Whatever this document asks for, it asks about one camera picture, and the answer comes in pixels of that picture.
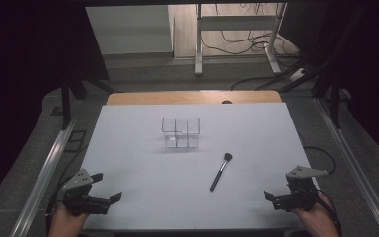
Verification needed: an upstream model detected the black looped cable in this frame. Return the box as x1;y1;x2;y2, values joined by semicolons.
303;145;337;176

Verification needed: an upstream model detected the black makeup brush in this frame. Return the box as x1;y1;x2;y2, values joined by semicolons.
209;152;234;193

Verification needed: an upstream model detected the black curtain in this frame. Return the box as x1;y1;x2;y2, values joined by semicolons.
0;0;111;211
278;0;379;166

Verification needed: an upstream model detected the clear acrylic organizer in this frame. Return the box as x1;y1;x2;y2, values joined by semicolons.
161;117;201;149

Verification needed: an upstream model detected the black floor cable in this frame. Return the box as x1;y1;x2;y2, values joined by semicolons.
230;76;277;92

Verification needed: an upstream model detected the tangle of black cables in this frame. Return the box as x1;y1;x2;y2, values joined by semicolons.
199;3;299;57

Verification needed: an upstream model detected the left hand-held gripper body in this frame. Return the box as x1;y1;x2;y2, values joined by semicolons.
62;168;112;217

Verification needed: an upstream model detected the person's left hand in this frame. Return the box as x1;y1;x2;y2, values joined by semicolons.
47;201;90;237

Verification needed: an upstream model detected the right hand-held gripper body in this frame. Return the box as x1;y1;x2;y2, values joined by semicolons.
271;165;329;212

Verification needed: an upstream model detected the white power strip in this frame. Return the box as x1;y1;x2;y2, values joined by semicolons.
289;67;308;82

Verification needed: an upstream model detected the black metal stand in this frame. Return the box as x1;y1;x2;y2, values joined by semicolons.
311;77;343;129
59;73;116;130

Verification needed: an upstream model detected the aluminium floor rail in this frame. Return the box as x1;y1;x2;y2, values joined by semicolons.
9;118;77;237
313;98;379;237

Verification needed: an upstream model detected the white table board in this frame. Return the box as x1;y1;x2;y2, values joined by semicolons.
80;102;314;231

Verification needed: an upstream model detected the person's right hand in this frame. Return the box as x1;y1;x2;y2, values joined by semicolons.
292;192;341;237

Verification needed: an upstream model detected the white metal desk frame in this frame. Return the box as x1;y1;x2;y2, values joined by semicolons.
194;3;289;77

